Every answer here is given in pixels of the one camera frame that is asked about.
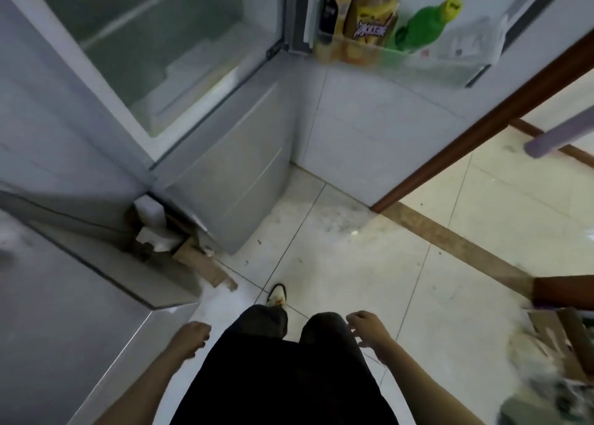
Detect person's right hand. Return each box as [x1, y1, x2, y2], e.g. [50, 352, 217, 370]
[346, 310, 398, 366]

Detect person's left hand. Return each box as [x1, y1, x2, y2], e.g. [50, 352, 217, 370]
[168, 321, 212, 361]

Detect person's right forearm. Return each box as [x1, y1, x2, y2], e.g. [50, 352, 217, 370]
[374, 339, 485, 425]

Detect person's left forearm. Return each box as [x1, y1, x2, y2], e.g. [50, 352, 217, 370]
[94, 348, 198, 425]

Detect brown cardboard scraps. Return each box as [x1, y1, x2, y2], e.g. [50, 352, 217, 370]
[124, 206, 239, 293]

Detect white slipper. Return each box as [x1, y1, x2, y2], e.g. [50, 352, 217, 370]
[266, 283, 291, 310]

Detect person's black trousers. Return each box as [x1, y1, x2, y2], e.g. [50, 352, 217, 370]
[171, 304, 401, 425]

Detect white foam block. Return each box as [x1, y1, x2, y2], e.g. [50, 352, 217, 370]
[134, 194, 167, 231]

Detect grey metal cabinet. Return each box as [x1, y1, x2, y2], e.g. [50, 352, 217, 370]
[0, 192, 201, 425]

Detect pile of rubbish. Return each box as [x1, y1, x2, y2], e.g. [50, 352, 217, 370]
[497, 327, 594, 425]

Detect grey refrigerator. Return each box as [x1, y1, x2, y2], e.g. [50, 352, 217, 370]
[0, 0, 300, 256]

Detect torn cardboard box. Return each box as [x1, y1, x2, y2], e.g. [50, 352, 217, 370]
[527, 306, 594, 386]

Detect brown wooden furniture piece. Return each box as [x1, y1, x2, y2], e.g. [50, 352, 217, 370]
[532, 275, 594, 311]

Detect clear door shelf bin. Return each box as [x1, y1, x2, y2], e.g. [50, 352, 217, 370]
[314, 15, 506, 89]

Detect grey pole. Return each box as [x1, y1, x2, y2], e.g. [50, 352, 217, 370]
[524, 104, 594, 160]

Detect green bottle with yellow cap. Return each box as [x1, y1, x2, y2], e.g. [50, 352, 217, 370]
[389, 0, 465, 55]

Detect yellow-label tea bottle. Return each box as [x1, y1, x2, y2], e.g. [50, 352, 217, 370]
[343, 0, 401, 65]

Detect white refrigerator door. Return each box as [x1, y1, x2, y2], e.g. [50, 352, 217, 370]
[283, 0, 581, 89]

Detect dark-label orange juice bottle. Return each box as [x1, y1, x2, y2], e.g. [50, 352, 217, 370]
[317, 0, 360, 63]

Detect brown wooden door frame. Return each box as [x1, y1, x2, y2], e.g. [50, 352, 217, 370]
[370, 29, 594, 215]

